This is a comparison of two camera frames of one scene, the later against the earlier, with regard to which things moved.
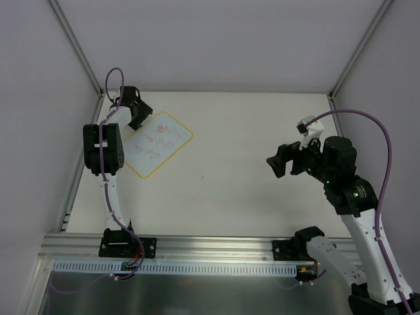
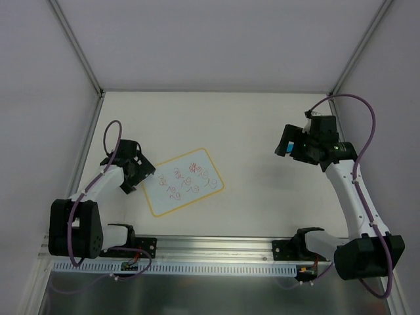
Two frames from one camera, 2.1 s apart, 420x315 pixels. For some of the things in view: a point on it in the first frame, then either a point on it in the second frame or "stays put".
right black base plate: x=290 y=250 stays put
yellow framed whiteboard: x=156 y=142 to x=182 y=181
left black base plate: x=122 y=243 stays put
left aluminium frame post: x=76 y=45 stays put
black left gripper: x=136 y=109 to x=138 y=172
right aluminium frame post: x=339 y=83 stays put
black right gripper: x=293 y=161 to x=300 y=148
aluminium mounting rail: x=85 y=249 stays put
